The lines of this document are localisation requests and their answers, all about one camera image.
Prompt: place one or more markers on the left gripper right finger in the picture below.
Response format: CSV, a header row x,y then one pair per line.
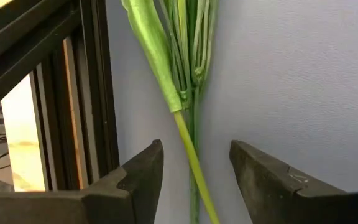
x,y
291,202

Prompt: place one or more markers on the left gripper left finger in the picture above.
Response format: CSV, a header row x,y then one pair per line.
x,y
104,202

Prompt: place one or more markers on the dark red artificial tulip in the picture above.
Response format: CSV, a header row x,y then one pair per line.
x,y
154,46

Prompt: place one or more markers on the blue artificial flower bunch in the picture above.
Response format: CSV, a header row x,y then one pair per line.
x,y
197,37

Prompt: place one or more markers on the blue table mat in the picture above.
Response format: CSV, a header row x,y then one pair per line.
x,y
291,77

